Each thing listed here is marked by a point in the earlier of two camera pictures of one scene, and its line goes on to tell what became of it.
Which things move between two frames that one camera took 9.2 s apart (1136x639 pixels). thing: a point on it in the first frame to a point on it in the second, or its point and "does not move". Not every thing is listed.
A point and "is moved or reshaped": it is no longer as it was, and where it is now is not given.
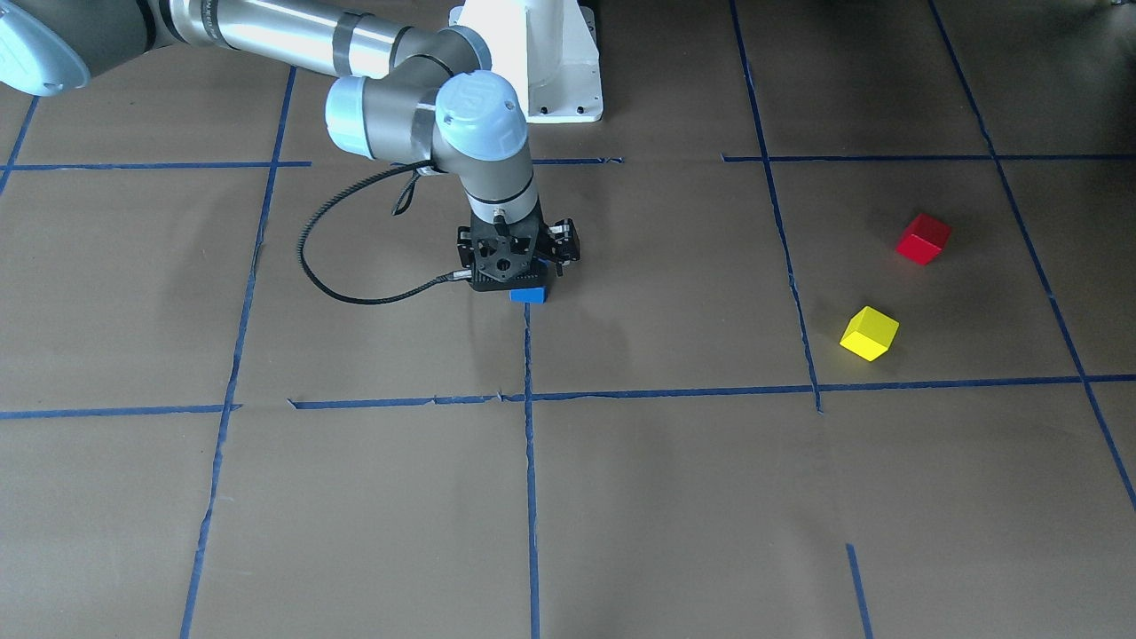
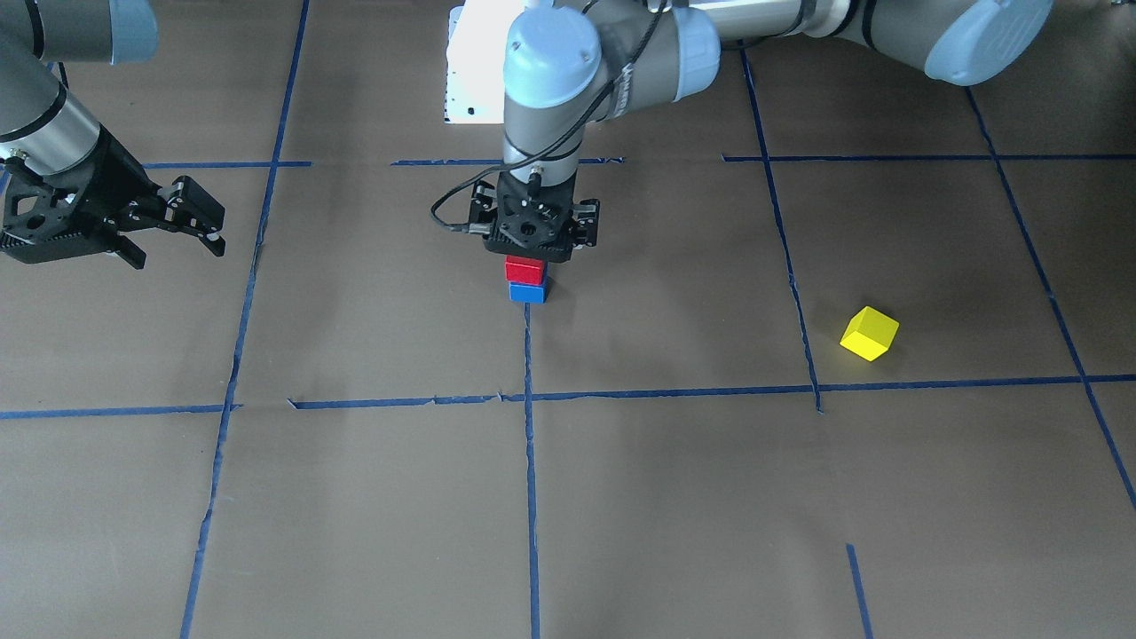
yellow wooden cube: [870, 333] does not move
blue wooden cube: [531, 295] does not move
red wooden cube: [924, 239] is moved or reshaped
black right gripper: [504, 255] to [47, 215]
